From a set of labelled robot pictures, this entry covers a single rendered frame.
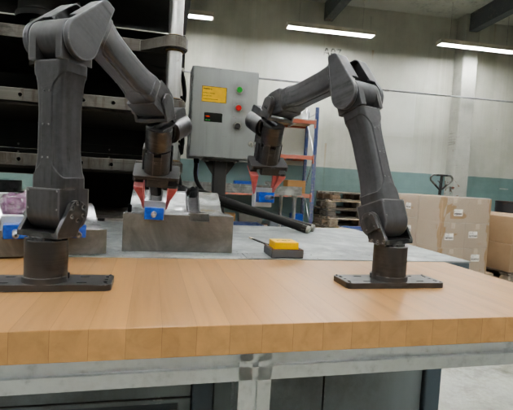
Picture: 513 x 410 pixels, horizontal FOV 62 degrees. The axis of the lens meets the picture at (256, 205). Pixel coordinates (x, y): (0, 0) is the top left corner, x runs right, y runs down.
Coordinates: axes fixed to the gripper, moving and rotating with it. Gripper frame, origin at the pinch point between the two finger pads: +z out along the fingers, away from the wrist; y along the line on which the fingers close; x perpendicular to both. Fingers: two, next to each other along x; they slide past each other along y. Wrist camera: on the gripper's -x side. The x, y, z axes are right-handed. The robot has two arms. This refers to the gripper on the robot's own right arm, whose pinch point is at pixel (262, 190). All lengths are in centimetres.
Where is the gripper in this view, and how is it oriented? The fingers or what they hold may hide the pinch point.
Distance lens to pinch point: 119.7
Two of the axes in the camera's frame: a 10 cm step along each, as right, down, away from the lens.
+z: -1.4, 8.6, 5.0
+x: 1.8, 5.2, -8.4
